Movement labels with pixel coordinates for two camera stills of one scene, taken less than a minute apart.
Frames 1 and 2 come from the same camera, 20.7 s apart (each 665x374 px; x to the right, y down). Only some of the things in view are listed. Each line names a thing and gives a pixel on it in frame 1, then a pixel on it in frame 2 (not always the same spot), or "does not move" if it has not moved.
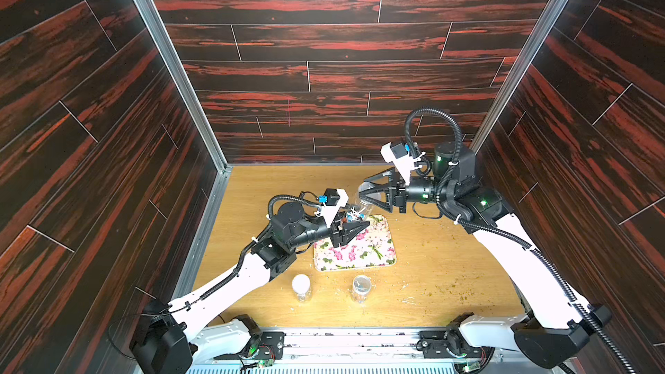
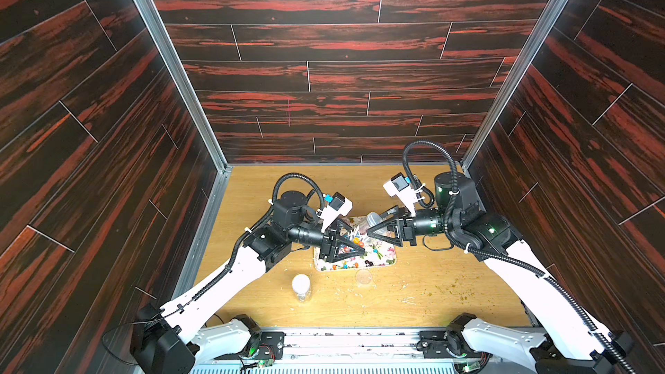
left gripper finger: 349,216 -> 345,229
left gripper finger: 352,228 -> 360,251
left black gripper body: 333,235 -> 325,245
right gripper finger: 386,206 -> 397,241
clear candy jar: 361,287 -> 368,221
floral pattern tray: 373,247 does not move
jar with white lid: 301,286 does not move
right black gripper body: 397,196 -> 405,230
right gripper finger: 384,177 -> 387,215
